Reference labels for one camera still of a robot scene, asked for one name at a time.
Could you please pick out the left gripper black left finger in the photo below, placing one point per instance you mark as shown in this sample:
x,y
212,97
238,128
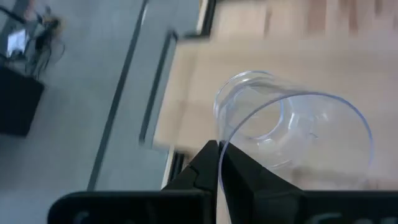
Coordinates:
x,y
202,174

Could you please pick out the white paper sheet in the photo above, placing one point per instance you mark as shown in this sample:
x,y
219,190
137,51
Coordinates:
x,y
17,42

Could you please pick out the black box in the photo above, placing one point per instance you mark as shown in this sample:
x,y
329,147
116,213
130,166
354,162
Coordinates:
x,y
17,102

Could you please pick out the wooden shelf with black frame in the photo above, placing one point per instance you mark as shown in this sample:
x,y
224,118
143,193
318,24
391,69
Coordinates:
x,y
199,93

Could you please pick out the clear plastic cup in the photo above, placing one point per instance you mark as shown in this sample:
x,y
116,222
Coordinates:
x,y
311,133

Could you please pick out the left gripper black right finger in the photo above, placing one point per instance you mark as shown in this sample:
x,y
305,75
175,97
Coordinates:
x,y
245,183

